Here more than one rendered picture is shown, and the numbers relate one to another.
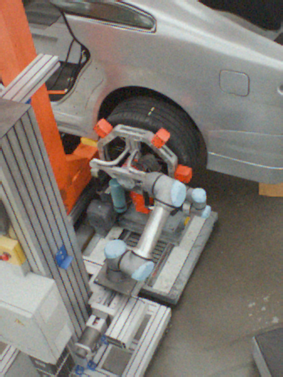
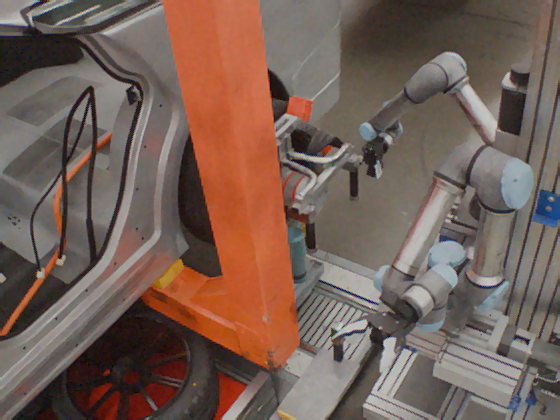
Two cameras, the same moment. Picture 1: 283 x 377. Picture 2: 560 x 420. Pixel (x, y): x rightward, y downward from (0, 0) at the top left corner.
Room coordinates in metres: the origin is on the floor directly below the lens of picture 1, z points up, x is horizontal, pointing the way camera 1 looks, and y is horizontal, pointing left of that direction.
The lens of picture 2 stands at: (2.26, 1.88, 2.36)
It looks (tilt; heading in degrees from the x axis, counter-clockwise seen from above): 40 degrees down; 278
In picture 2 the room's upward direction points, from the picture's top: 8 degrees counter-clockwise
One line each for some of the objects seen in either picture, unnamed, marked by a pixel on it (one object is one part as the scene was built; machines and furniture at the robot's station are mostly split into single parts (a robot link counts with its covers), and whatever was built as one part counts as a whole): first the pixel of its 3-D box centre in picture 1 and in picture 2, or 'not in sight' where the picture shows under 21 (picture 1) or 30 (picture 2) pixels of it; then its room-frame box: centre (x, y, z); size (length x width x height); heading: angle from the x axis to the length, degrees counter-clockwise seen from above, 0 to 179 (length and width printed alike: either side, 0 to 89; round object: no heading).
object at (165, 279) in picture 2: (93, 136); (160, 268); (2.93, 0.30, 0.71); 0.14 x 0.14 x 0.05; 58
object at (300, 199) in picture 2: (111, 151); (291, 172); (2.39, 0.15, 1.03); 0.19 x 0.18 x 0.11; 148
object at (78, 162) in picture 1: (82, 153); (193, 286); (2.78, 0.39, 0.69); 0.52 x 0.17 x 0.35; 148
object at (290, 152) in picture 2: (140, 158); (318, 143); (2.28, -0.01, 1.03); 0.19 x 0.18 x 0.11; 148
